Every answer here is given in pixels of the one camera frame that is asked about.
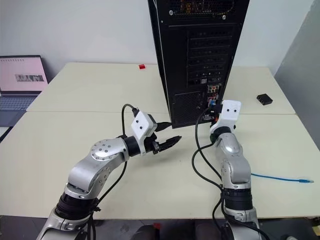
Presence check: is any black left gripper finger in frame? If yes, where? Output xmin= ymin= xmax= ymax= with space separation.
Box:
xmin=156 ymin=121 xmax=174 ymax=133
xmin=158 ymin=135 xmax=182 ymax=152

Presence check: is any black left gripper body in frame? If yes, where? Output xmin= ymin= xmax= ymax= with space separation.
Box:
xmin=144 ymin=122 xmax=161 ymax=155

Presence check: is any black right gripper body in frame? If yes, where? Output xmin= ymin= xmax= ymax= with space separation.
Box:
xmin=211 ymin=99 xmax=225 ymax=124

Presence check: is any blue ethernet cable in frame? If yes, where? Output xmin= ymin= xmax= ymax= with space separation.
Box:
xmin=250 ymin=172 xmax=315 ymax=185

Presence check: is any black computer tower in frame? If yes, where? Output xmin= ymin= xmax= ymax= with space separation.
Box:
xmin=147 ymin=0 xmax=251 ymax=130

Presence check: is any small black box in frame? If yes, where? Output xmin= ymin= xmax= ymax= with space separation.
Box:
xmin=256 ymin=93 xmax=274 ymax=106

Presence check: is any grey partition panel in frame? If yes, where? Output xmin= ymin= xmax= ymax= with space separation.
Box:
xmin=273 ymin=7 xmax=320 ymax=154

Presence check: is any dark rounded shape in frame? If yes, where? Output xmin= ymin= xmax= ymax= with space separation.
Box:
xmin=134 ymin=224 xmax=161 ymax=240

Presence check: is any open grey laptop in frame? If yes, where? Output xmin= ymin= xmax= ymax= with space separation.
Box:
xmin=0 ymin=54 xmax=50 ymax=142

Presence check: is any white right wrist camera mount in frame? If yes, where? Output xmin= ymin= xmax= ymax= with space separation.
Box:
xmin=209 ymin=99 xmax=242 ymax=135

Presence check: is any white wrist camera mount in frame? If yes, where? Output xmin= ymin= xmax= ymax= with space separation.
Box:
xmin=209 ymin=99 xmax=242 ymax=135
xmin=130 ymin=111 xmax=158 ymax=156

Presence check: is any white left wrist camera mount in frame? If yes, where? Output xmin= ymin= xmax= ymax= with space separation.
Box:
xmin=130 ymin=111 xmax=158 ymax=156

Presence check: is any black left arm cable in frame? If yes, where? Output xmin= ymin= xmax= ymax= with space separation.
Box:
xmin=84 ymin=103 xmax=140 ymax=240

